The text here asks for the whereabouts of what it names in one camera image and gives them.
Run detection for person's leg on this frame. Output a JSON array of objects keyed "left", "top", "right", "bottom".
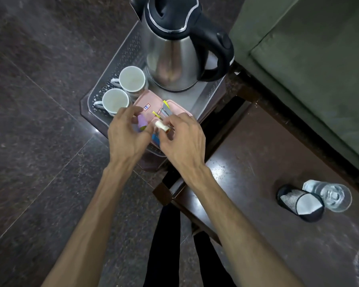
[
  {"left": 143, "top": 170, "right": 192, "bottom": 287},
  {"left": 192, "top": 223, "right": 237, "bottom": 287}
]

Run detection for person's left forearm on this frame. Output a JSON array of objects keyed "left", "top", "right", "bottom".
[{"left": 40, "top": 163, "right": 147, "bottom": 287}]

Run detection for white ceramic cup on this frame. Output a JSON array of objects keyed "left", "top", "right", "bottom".
[
  {"left": 93, "top": 88, "right": 130, "bottom": 117},
  {"left": 110, "top": 66, "right": 149, "bottom": 99}
]

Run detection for person's right leg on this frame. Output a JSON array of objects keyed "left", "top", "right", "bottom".
[{"left": 192, "top": 223, "right": 237, "bottom": 287}]

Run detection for white paper piece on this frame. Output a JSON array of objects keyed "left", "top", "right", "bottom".
[{"left": 297, "top": 195, "right": 324, "bottom": 214}]

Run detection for pink sachet holder tray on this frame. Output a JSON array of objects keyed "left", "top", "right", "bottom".
[{"left": 132, "top": 89, "right": 194, "bottom": 135}]

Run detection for black mesh holder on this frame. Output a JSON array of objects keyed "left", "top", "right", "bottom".
[{"left": 276, "top": 184, "right": 325, "bottom": 223}]

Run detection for dark wooden table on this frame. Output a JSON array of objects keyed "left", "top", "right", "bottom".
[{"left": 153, "top": 97, "right": 359, "bottom": 287}]

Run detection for purple sachet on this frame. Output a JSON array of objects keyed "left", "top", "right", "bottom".
[{"left": 137, "top": 114, "right": 149, "bottom": 132}]

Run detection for steel electric kettle black handle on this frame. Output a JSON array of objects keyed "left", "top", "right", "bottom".
[{"left": 130, "top": 0, "right": 235, "bottom": 93}]

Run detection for person's right hand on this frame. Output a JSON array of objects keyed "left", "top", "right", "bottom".
[{"left": 159, "top": 113, "right": 210, "bottom": 183}]

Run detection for dark wooden side stand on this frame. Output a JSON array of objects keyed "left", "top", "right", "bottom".
[{"left": 79, "top": 21, "right": 246, "bottom": 174}]

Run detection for clear drinking glass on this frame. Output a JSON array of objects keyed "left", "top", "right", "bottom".
[{"left": 302, "top": 179, "right": 353, "bottom": 213}]

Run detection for grey tea bags yellow tags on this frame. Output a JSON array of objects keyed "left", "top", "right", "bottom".
[{"left": 152, "top": 100, "right": 175, "bottom": 120}]

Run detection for green sofa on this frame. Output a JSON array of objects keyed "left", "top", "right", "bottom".
[{"left": 229, "top": 0, "right": 359, "bottom": 186}]

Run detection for clear plastic tray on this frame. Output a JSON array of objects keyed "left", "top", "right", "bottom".
[{"left": 87, "top": 22, "right": 228, "bottom": 157}]

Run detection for small white creamer tube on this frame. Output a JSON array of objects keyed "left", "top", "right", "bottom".
[{"left": 155, "top": 120, "right": 171, "bottom": 133}]

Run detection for person's right forearm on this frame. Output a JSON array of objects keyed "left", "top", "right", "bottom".
[{"left": 179, "top": 170, "right": 306, "bottom": 287}]

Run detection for person's left leg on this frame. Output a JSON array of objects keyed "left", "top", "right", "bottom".
[{"left": 143, "top": 170, "right": 192, "bottom": 287}]

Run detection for person's left hand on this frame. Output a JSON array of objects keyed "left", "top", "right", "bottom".
[{"left": 107, "top": 106, "right": 153, "bottom": 169}]

